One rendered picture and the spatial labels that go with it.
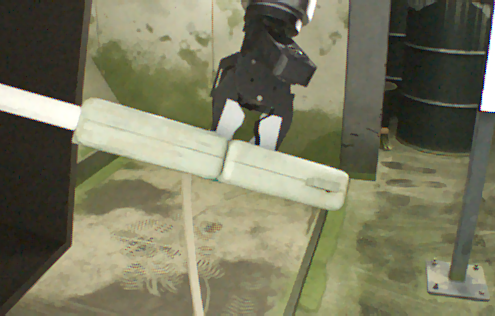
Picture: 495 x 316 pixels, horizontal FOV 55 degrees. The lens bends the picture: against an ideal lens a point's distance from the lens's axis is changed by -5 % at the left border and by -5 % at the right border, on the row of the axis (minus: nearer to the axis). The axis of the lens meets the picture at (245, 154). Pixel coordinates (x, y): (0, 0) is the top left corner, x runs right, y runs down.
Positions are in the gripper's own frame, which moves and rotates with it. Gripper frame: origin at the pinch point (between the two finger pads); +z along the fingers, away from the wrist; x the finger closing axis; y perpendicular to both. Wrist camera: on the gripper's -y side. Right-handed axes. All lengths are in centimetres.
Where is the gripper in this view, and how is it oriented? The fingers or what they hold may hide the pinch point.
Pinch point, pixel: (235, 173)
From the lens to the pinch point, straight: 58.2
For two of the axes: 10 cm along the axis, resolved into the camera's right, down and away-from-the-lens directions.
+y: -3.8, -0.3, 9.3
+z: -2.7, 9.6, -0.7
